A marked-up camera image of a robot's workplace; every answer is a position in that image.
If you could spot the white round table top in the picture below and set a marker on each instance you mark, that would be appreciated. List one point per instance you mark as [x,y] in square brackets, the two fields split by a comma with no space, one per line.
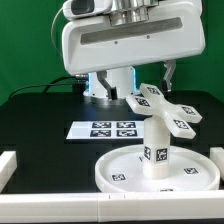
[121,170]

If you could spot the white cross-shaped table base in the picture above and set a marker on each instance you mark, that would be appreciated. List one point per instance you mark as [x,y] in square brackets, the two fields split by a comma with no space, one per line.
[177,117]

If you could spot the white right fence block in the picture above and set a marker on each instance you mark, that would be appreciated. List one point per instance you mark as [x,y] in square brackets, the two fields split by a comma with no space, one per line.
[217,156]

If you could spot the white fence block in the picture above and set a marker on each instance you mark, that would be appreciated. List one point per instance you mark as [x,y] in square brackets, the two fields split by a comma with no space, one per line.
[8,164]
[217,156]

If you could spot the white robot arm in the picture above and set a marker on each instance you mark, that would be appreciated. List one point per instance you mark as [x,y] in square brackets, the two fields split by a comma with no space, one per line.
[123,79]

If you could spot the white left fence block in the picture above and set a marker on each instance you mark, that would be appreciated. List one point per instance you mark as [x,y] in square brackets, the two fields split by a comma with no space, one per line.
[8,164]

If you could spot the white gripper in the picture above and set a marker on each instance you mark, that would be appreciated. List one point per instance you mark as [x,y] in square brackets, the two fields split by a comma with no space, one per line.
[134,32]

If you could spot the white marker sheet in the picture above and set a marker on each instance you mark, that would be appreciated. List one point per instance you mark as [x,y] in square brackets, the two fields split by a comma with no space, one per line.
[86,130]

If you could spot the white front fence bar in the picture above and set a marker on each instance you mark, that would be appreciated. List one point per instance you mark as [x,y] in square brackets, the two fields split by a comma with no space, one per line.
[106,207]

